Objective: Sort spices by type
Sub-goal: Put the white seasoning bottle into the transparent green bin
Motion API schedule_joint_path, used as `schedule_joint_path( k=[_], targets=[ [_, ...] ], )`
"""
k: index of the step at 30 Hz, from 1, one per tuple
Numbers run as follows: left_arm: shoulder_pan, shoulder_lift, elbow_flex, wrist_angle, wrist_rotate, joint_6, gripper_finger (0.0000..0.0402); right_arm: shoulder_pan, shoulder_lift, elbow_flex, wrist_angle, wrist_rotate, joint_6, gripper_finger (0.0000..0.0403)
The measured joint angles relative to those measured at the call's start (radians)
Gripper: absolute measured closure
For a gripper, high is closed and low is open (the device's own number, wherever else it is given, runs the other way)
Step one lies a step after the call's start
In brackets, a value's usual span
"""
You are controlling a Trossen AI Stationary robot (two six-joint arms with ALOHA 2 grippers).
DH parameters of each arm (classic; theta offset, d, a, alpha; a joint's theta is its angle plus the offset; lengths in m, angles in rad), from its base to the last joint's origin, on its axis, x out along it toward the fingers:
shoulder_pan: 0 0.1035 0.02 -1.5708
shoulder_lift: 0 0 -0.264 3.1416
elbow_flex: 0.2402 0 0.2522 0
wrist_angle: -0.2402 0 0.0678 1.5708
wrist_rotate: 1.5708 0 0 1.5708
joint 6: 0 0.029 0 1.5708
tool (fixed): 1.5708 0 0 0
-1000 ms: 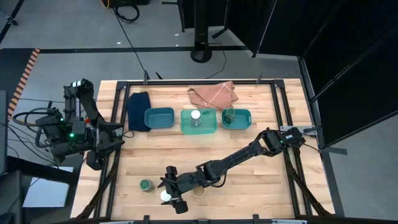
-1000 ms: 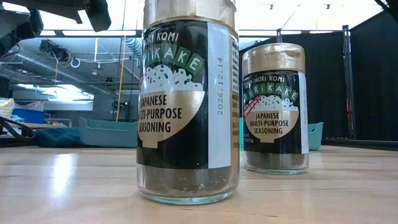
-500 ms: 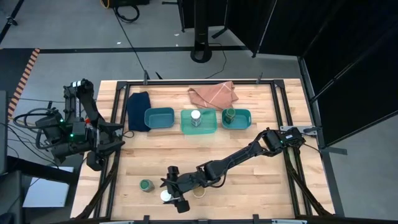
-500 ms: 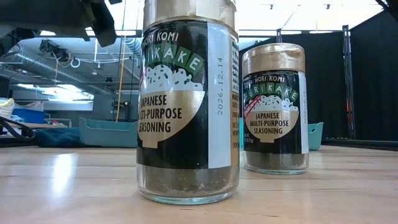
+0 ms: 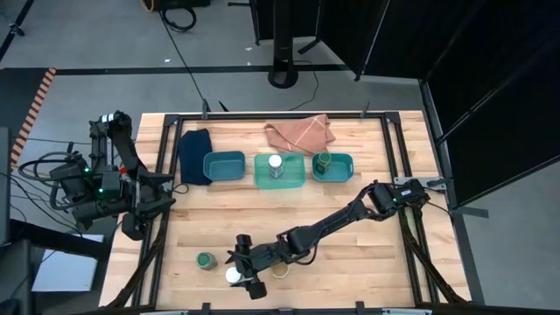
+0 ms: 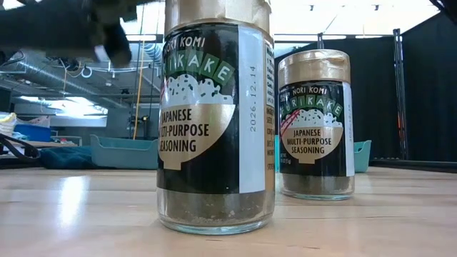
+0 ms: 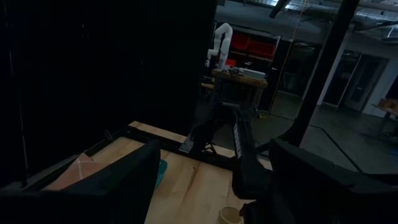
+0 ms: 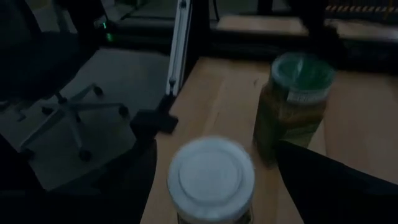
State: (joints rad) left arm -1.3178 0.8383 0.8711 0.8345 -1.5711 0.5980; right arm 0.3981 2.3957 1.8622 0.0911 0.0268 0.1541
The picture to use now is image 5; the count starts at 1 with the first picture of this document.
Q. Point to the black tripod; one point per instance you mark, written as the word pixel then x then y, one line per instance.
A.
pixel 16 30

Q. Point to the white-lid spice jar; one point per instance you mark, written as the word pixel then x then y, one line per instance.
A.
pixel 233 275
pixel 275 163

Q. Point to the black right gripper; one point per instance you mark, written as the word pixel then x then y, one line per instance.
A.
pixel 262 258

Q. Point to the translucent turquoise plastic bin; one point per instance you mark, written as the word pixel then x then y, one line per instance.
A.
pixel 293 175

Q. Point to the teal plastic bin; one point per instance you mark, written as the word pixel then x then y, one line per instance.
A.
pixel 343 168

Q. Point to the navy blue cloth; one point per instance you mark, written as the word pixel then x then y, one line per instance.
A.
pixel 194 153

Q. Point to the orange black hazard tape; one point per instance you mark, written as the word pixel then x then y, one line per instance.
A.
pixel 32 114

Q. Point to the grey-blue plastic bin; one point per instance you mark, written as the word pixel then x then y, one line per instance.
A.
pixel 223 168

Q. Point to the green-lid spice jar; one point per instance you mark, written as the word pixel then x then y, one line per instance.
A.
pixel 205 261
pixel 324 162

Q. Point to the black metal table frame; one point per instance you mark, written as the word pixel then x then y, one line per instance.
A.
pixel 280 116

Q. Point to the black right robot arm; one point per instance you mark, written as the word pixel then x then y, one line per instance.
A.
pixel 332 223

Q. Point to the white flat board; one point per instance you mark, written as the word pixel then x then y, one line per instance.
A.
pixel 65 267

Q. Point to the black floor stand post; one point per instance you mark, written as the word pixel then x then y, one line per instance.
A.
pixel 283 44

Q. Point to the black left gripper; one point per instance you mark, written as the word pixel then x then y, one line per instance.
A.
pixel 135 210

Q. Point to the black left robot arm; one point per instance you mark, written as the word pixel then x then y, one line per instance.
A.
pixel 114 140

